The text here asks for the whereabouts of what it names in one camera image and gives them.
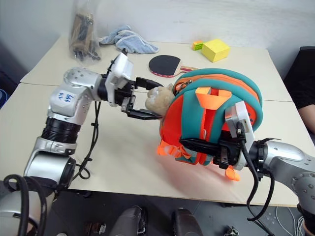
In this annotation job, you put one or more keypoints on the dark rounded shape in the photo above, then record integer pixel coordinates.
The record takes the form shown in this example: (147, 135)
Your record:
(129, 222)
(185, 222)

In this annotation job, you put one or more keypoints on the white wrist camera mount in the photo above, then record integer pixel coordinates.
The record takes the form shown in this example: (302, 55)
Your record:
(242, 115)
(121, 68)

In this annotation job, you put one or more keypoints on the blue object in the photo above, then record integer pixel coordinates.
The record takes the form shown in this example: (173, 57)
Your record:
(3, 98)

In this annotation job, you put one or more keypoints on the green yellow toy brick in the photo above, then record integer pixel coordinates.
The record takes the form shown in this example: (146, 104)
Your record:
(197, 45)

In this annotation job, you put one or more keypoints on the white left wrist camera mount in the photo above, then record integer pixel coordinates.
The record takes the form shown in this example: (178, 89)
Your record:
(121, 68)

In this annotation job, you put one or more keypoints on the yellow box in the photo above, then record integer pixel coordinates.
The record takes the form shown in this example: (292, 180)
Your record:
(215, 50)

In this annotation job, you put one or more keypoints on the orange and teal backpack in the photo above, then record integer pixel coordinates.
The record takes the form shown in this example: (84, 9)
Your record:
(192, 118)

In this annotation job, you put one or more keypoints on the black table tennis paddle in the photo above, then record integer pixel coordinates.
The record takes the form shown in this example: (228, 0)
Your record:
(163, 65)

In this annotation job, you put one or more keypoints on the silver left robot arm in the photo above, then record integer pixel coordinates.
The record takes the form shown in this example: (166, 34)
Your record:
(69, 98)

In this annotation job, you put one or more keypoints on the blue towel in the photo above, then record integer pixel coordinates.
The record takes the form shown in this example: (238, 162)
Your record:
(130, 39)

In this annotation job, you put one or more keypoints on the beige plush toy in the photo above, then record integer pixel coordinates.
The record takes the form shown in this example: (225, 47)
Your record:
(160, 99)

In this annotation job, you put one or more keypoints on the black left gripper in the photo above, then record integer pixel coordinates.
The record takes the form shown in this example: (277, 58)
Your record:
(126, 94)

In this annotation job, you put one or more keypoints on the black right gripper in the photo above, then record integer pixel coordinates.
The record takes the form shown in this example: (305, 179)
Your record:
(227, 153)

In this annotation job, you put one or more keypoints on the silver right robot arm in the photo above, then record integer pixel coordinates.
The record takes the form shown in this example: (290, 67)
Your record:
(283, 157)

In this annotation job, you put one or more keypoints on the clear plastic bag with items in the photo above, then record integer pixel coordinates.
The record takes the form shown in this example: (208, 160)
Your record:
(82, 37)

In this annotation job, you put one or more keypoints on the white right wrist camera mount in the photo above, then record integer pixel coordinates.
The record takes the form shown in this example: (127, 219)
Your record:
(242, 115)

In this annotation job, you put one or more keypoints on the person in black clothing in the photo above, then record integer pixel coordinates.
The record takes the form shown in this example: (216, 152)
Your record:
(302, 78)

